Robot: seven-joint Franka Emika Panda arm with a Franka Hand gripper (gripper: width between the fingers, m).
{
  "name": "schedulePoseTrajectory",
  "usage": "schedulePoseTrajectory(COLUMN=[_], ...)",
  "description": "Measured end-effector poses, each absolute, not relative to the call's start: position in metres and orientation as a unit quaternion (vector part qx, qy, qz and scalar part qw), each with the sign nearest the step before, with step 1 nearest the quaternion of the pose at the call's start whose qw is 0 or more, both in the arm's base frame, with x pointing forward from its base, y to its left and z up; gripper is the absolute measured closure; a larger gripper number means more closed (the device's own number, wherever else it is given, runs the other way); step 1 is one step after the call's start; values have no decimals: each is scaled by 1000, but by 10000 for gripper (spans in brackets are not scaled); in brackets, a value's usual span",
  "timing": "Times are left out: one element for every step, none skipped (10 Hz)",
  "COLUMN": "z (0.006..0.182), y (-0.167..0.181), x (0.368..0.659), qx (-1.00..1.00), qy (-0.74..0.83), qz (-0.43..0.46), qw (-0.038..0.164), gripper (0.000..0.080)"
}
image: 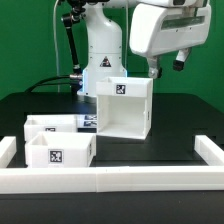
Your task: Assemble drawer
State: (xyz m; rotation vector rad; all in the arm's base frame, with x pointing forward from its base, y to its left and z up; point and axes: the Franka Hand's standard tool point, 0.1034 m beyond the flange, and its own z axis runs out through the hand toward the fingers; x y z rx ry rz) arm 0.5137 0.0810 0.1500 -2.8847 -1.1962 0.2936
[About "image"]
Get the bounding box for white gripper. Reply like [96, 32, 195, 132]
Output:
[129, 3, 211, 79]

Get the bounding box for white drawer cabinet frame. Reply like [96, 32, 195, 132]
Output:
[96, 77, 153, 139]

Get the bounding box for white front drawer box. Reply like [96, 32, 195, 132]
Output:
[25, 132, 96, 168]

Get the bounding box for white drawer box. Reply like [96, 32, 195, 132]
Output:
[24, 115, 77, 142]
[25, 132, 96, 168]

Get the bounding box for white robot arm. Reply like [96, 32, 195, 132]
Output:
[67, 0, 211, 99]

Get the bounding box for white marker plate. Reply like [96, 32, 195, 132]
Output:
[77, 114, 97, 128]

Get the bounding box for black cable bundle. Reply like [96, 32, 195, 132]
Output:
[23, 75, 83, 94]

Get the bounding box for white right fence rail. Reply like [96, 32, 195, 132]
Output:
[194, 135, 224, 167]

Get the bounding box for white fence rail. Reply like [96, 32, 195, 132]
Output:
[0, 136, 17, 169]
[0, 166, 224, 194]
[194, 135, 224, 167]

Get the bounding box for white front fence rail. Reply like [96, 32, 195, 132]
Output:
[0, 166, 224, 194]

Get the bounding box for white hanging cable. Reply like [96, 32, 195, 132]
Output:
[52, 0, 63, 94]

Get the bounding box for white left fence rail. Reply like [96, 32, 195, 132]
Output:
[0, 136, 17, 169]

